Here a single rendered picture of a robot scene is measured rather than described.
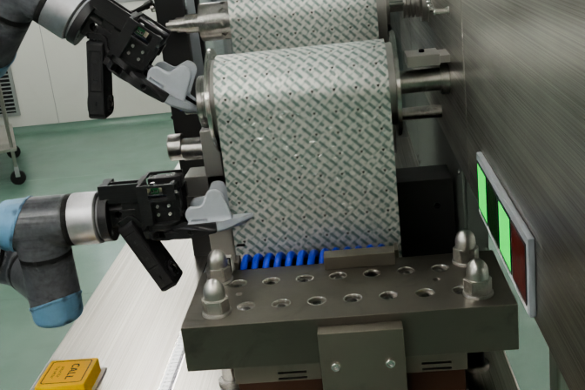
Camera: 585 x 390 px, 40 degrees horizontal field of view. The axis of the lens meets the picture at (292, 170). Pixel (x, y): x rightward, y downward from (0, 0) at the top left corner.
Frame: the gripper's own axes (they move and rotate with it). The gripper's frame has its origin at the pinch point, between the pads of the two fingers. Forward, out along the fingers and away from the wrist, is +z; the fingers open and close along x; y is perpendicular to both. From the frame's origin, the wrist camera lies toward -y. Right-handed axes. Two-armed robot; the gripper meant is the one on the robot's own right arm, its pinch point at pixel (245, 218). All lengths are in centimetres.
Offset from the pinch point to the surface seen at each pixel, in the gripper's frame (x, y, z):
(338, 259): -6.3, -4.5, 12.7
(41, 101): 556, -83, -251
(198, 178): 7.1, 4.3, -7.2
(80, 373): -10.6, -16.5, -23.8
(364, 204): -0.2, 0.8, 16.9
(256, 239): -0.2, -3.2, 1.2
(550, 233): -50, 15, 30
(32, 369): 152, -109, -111
